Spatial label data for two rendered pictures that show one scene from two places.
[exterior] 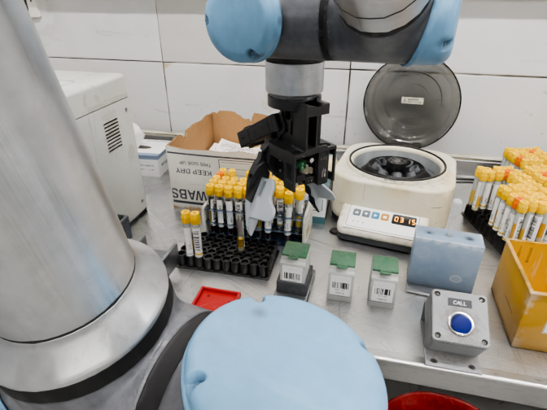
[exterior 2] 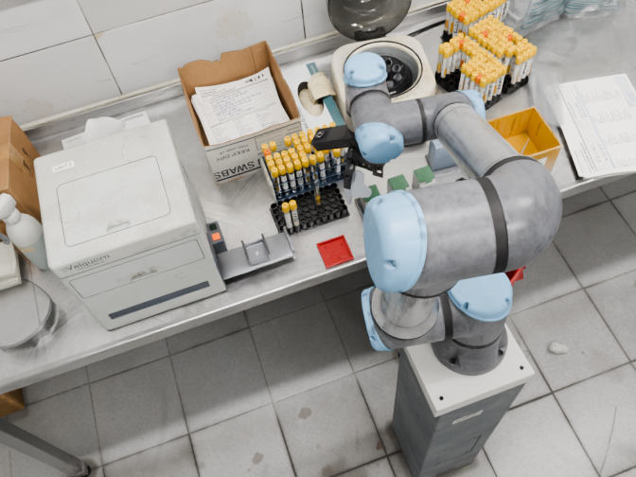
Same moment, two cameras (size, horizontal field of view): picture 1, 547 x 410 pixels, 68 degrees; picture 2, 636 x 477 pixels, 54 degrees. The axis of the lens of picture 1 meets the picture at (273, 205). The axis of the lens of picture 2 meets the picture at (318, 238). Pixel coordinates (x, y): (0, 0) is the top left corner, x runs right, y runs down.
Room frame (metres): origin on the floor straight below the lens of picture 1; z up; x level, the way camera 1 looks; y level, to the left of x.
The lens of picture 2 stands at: (-0.14, 0.43, 2.14)
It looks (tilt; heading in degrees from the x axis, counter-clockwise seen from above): 59 degrees down; 334
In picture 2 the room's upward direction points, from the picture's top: 8 degrees counter-clockwise
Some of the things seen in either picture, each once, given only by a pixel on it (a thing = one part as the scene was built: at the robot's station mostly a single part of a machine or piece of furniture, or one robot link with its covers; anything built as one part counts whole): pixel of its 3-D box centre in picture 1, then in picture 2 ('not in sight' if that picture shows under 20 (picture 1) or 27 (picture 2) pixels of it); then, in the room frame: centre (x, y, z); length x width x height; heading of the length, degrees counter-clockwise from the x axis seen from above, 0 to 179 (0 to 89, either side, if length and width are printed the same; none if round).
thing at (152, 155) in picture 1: (127, 144); (108, 139); (1.06, 0.40, 0.94); 0.22 x 0.12 x 0.13; 81
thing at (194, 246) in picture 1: (226, 233); (307, 199); (0.62, 0.08, 0.93); 0.17 x 0.09 x 0.11; 77
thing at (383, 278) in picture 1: (382, 281); (423, 183); (0.51, -0.17, 0.91); 0.05 x 0.04 x 0.07; 167
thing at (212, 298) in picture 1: (214, 304); (335, 251); (0.49, 0.09, 0.88); 0.07 x 0.07 x 0.01; 77
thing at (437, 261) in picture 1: (442, 261); (450, 150); (0.54, -0.28, 0.92); 0.10 x 0.07 x 0.10; 72
